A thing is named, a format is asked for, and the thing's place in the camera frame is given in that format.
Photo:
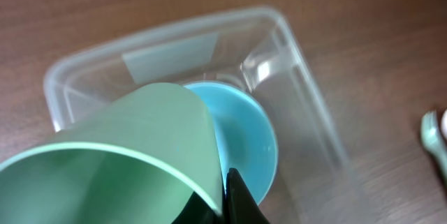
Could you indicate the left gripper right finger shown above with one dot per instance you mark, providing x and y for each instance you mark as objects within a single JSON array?
[{"x": 241, "y": 208}]

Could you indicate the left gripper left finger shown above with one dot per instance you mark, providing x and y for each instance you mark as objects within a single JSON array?
[{"x": 196, "y": 211}]

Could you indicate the blue plastic bowl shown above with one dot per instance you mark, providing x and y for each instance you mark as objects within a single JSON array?
[{"x": 245, "y": 136}]

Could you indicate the green plastic cup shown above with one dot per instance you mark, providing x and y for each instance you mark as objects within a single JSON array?
[{"x": 137, "y": 161}]

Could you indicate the clear plastic container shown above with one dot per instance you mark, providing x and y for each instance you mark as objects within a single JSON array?
[{"x": 253, "y": 50}]

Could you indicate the green plastic fork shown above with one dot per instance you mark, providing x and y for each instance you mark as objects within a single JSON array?
[{"x": 432, "y": 140}]

